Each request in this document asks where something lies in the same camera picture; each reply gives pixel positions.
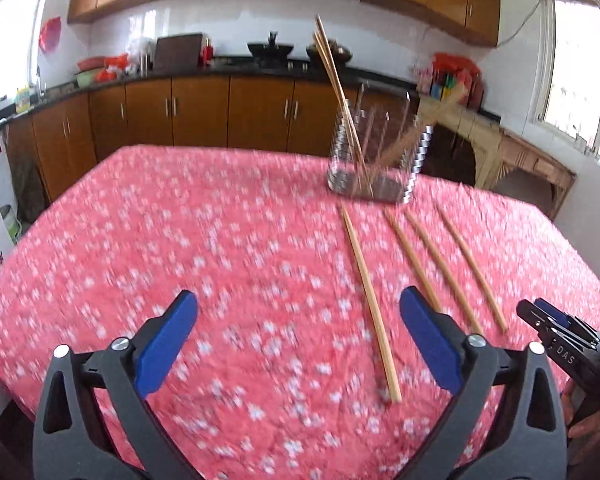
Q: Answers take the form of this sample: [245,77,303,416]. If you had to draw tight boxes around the pale green basin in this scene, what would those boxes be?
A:
[74,68,106,89]

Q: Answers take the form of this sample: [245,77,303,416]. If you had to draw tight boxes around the black kitchen countertop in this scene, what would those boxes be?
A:
[0,54,502,137]

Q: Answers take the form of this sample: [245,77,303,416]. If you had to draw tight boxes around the white bucket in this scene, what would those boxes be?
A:
[0,204,21,242]

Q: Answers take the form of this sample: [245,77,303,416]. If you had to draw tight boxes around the red bag behind thermoses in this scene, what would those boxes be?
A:
[432,52,481,76]

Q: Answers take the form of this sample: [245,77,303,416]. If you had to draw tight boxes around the hanging red plastic bag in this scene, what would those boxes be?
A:
[38,16,62,52]

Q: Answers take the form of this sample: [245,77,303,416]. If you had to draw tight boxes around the person's right hand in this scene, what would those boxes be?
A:
[561,379,600,457]

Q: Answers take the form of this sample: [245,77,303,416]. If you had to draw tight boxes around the black gas stove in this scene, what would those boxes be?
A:
[244,57,362,74]

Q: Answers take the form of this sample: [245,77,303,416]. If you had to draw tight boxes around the cream wooden side table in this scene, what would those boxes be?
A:
[417,94,579,222]

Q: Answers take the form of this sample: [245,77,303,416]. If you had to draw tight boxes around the black wok with handle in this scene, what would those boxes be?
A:
[247,31,296,59]

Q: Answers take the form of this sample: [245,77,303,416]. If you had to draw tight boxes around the dark cutting board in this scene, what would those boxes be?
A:
[151,32,205,72]

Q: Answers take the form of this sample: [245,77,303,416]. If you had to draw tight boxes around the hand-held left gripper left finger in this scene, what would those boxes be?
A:
[32,289,199,480]

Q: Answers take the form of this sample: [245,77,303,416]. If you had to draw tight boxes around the wooden chopstick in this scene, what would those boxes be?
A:
[435,202,510,335]
[367,82,469,184]
[383,207,444,314]
[404,210,484,336]
[311,33,368,193]
[320,30,370,189]
[339,204,402,404]
[314,14,371,186]

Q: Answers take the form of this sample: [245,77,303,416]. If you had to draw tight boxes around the metal wire chopstick holder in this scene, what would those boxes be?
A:
[327,82,434,206]

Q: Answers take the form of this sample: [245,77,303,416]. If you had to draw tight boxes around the red floral tablecloth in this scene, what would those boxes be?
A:
[0,143,600,480]

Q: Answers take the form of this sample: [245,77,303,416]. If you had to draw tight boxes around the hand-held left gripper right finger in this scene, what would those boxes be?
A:
[399,286,567,480]

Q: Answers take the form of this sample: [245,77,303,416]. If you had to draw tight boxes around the brown base cabinets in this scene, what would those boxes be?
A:
[2,74,422,207]

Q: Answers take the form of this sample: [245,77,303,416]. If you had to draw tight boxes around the wall cable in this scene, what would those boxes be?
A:
[497,0,542,47]

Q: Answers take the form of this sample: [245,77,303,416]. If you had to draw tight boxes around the large barred window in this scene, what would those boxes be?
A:
[534,0,600,162]

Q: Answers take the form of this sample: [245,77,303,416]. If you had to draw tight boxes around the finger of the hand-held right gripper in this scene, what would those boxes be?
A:
[516,299,557,334]
[534,297,600,345]

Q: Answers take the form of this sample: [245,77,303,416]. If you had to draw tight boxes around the colourful small boxes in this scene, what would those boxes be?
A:
[429,73,456,100]

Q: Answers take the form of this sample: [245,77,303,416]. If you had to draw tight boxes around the black wok with lid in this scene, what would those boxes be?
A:
[305,38,354,64]

